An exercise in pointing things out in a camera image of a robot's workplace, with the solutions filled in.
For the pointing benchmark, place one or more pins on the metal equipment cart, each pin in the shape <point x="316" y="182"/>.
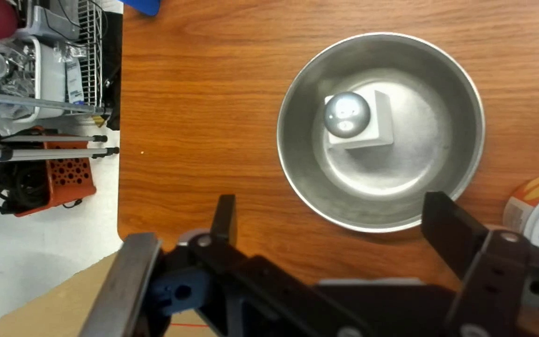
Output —
<point x="37" y="63"/>

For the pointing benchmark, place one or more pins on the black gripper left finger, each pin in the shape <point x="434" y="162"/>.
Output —
<point x="262" y="293"/>

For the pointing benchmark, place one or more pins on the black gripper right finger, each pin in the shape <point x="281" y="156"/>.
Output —
<point x="494" y="274"/>

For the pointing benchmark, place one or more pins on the orange perforated plastic crate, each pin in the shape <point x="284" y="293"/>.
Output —
<point x="64" y="181"/>

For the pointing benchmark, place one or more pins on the blue cloth piece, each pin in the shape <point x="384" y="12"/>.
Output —
<point x="142" y="6"/>

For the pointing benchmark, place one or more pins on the camera tripod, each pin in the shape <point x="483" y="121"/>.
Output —
<point x="37" y="152"/>

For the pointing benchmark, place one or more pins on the brown cardboard board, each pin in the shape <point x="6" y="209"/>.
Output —
<point x="45" y="306"/>

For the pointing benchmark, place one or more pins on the small silver object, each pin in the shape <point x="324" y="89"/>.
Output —
<point x="374" y="128"/>

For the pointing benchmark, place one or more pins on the stainless steel bowl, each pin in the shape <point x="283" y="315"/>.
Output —
<point x="430" y="181"/>

